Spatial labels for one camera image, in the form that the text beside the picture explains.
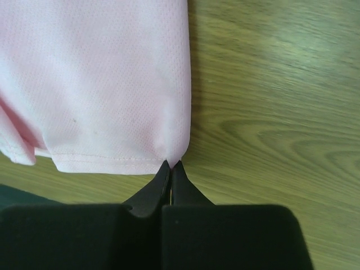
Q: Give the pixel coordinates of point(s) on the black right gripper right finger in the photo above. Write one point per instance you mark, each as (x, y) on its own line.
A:
(197, 234)

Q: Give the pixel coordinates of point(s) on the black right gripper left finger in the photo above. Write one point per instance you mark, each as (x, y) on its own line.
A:
(87, 236)

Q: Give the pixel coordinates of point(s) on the pink t shirt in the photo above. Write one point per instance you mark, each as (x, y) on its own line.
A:
(97, 86)

